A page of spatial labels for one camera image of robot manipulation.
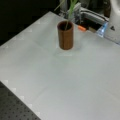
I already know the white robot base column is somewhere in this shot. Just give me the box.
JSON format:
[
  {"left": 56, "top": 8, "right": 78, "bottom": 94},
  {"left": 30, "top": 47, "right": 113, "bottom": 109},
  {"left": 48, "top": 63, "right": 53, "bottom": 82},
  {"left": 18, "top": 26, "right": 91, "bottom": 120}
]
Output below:
[{"left": 104, "top": 0, "right": 120, "bottom": 43}]

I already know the brown wooden cylinder vase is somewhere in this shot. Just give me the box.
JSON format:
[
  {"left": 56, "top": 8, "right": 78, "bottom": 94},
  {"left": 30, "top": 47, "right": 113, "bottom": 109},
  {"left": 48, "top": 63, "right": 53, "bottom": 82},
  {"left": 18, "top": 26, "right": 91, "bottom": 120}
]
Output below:
[{"left": 57, "top": 21, "right": 73, "bottom": 50}]

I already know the orange block on rail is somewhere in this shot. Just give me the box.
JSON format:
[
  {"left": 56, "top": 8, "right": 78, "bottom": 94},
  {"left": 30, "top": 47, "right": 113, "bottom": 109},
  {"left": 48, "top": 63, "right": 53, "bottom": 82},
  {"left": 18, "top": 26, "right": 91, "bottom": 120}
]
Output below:
[{"left": 78, "top": 26, "right": 86, "bottom": 31}]

